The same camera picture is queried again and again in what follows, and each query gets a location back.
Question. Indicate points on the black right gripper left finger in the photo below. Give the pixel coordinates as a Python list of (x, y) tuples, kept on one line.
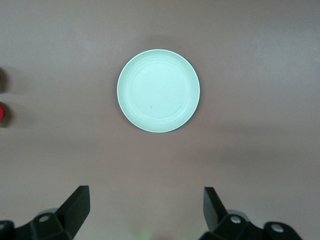
[(62, 225)]

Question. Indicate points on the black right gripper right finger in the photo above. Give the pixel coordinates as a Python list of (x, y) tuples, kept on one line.
[(220, 225)]

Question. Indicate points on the red apple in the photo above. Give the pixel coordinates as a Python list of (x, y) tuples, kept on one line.
[(1, 113)]

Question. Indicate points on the pale green round plate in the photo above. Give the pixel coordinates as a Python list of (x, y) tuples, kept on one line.
[(158, 90)]

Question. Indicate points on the brown table cover sheet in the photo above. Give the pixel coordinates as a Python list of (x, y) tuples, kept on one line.
[(250, 75)]

